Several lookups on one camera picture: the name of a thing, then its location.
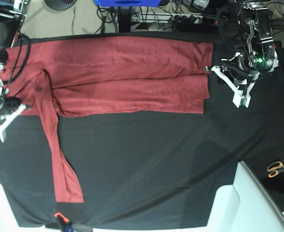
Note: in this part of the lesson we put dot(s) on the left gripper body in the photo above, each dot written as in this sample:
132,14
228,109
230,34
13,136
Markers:
236,73

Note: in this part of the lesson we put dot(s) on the yellow-handled scissors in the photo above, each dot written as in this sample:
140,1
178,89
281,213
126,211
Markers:
275,169

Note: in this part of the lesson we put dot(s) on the black round stand base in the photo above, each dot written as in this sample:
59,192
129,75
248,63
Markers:
59,5

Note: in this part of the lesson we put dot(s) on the white power strip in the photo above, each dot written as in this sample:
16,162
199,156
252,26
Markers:
204,19

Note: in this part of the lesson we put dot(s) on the black table cloth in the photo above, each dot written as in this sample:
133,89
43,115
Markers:
147,170

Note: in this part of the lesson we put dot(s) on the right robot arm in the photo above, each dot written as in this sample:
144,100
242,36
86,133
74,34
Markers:
12,15

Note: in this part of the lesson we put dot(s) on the blue orange clamp bottom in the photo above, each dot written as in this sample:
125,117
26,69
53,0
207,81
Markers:
64,224

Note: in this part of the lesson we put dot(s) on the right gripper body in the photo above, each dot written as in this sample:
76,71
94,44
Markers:
10,108

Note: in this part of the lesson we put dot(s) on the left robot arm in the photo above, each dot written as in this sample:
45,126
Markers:
255,57

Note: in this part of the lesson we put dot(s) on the red long-sleeve T-shirt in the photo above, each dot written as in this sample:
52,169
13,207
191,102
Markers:
119,74

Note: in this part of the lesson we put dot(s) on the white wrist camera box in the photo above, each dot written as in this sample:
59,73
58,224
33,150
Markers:
240,100

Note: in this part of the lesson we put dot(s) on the white foam block right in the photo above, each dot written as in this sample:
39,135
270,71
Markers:
244,206

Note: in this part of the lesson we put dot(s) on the blue plastic box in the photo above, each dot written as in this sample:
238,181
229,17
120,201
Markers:
127,3

